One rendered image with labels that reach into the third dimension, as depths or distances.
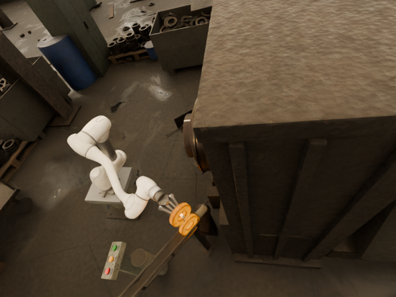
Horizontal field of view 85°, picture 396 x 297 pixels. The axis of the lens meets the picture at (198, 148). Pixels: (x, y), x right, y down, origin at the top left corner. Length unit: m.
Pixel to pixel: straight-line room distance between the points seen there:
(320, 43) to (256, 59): 0.18
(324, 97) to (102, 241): 2.46
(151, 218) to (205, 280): 0.81
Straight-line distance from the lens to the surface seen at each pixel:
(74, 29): 4.60
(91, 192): 2.45
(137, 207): 1.53
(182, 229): 1.50
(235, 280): 2.16
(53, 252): 3.02
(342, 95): 0.61
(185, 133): 1.25
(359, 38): 0.81
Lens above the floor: 2.14
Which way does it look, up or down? 52 degrees down
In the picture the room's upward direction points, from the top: 20 degrees counter-clockwise
